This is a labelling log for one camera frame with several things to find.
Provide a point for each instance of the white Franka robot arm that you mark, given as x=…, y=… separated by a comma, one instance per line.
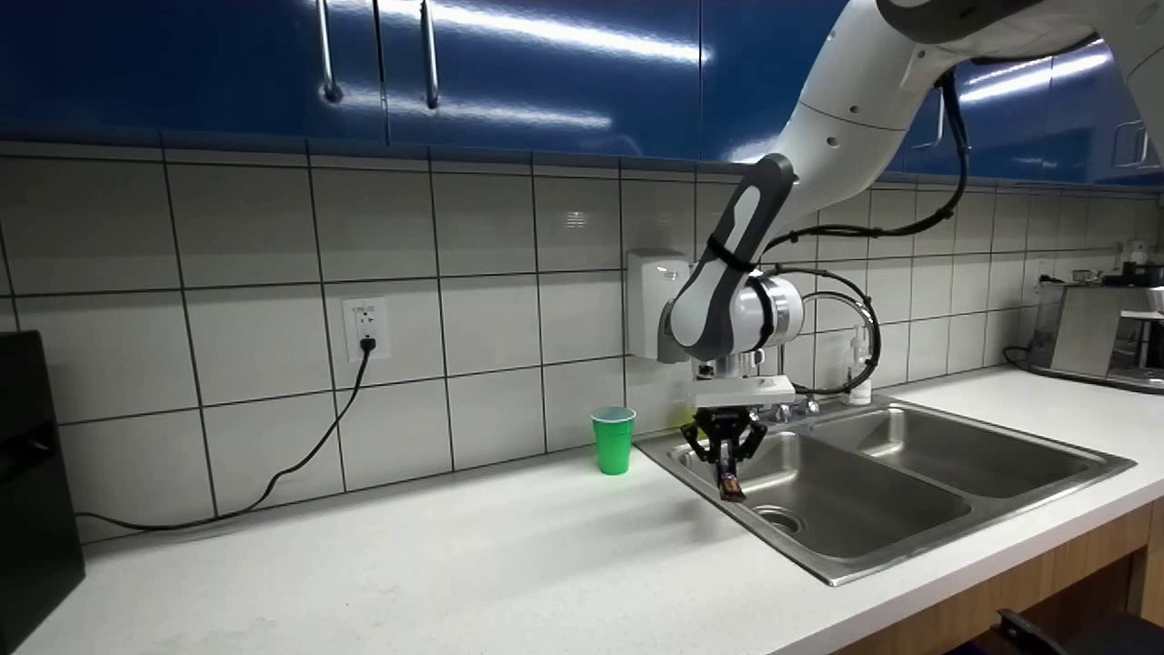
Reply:
x=850, y=122

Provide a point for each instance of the green plastic cup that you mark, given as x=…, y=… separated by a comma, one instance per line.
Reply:
x=614, y=441

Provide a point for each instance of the silver coffee machine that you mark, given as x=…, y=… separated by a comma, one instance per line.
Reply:
x=1095, y=333

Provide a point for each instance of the stainless steel double sink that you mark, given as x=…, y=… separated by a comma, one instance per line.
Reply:
x=876, y=510

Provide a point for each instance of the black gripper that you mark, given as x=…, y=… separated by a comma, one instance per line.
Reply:
x=727, y=425

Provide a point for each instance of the chrome faucet knob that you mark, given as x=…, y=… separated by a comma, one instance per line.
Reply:
x=809, y=404

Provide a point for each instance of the blue cabinet door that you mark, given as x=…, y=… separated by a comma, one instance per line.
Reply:
x=182, y=76
x=752, y=59
x=548, y=85

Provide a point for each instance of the wooden lower cabinet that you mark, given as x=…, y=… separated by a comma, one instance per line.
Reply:
x=1020, y=585

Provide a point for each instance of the small dark pot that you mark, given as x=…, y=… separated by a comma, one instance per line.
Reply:
x=1145, y=272

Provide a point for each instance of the black chair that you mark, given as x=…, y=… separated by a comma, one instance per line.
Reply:
x=1066, y=640

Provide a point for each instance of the blue upper cabinets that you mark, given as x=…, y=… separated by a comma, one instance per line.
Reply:
x=1043, y=134

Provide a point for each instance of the clear pump soap bottle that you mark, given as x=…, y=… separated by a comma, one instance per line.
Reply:
x=860, y=375

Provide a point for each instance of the white wall outlet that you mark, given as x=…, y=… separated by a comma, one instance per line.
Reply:
x=364, y=322

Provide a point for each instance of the black countertop appliance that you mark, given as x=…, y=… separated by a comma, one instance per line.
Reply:
x=34, y=495

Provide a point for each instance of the white wall soap dispenser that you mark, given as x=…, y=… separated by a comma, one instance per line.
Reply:
x=642, y=303

